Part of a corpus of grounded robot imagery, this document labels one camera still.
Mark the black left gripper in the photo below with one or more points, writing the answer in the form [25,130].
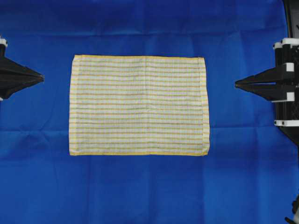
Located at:
[9,67]

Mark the black frame at right edge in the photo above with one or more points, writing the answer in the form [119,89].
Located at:
[292,17]

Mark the yellow white checked towel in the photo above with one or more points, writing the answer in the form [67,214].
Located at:
[138,105]

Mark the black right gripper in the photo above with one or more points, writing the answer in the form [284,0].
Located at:
[285,92]

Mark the black white object bottom right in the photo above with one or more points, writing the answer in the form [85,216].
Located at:
[295,211]

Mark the blue table cloth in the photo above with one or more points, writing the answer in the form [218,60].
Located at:
[251,173]

